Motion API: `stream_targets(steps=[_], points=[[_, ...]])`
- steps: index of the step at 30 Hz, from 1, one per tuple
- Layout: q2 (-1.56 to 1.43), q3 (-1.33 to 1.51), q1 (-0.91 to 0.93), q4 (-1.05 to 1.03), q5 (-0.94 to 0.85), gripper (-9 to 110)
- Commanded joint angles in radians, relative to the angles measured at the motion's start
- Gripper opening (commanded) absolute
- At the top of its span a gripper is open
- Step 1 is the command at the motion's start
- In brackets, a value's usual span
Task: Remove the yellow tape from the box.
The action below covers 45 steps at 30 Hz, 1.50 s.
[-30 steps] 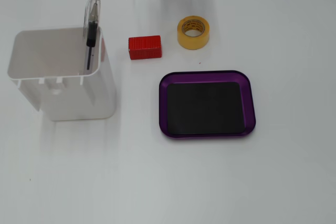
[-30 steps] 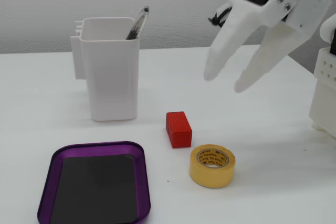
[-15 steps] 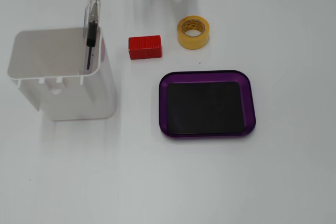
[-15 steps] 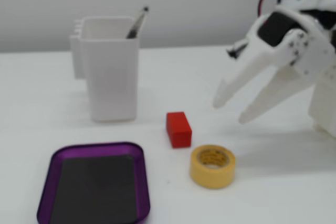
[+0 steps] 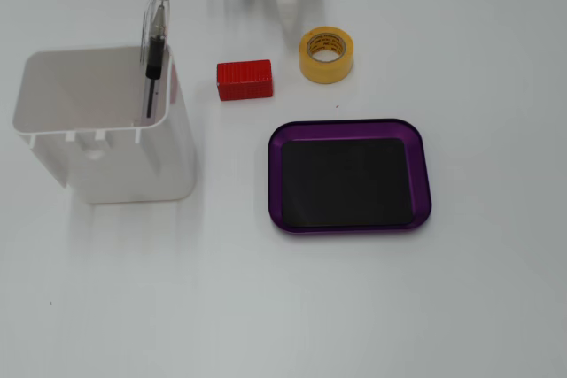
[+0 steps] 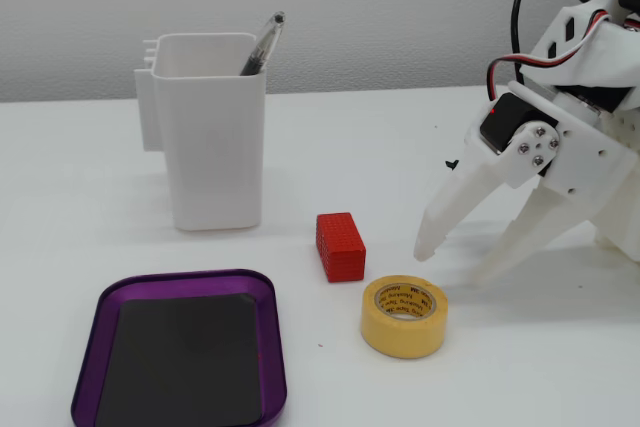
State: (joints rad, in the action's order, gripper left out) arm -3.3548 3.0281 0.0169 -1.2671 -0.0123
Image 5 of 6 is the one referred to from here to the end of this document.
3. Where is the yellow tape roll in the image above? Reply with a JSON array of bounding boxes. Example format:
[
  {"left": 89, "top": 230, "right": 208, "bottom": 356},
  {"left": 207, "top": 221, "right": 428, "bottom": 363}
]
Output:
[{"left": 299, "top": 26, "right": 355, "bottom": 85}]

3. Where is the red rectangular block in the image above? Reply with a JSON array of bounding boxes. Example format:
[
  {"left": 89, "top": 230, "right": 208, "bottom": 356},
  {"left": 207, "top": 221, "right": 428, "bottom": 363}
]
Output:
[{"left": 215, "top": 58, "right": 275, "bottom": 102}]

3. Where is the clear black ballpoint pen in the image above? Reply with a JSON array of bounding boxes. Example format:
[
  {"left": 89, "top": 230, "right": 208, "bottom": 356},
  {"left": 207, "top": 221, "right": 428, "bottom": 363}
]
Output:
[{"left": 138, "top": 0, "right": 175, "bottom": 127}]

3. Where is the purple tray black inlay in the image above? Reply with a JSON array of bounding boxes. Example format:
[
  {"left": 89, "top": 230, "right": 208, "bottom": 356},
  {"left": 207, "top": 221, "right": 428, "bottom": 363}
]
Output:
[{"left": 268, "top": 118, "right": 433, "bottom": 236}]

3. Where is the white plastic container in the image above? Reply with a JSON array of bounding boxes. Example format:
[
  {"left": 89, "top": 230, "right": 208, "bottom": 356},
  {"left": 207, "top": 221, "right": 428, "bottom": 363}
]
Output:
[{"left": 12, "top": 44, "right": 198, "bottom": 206}]

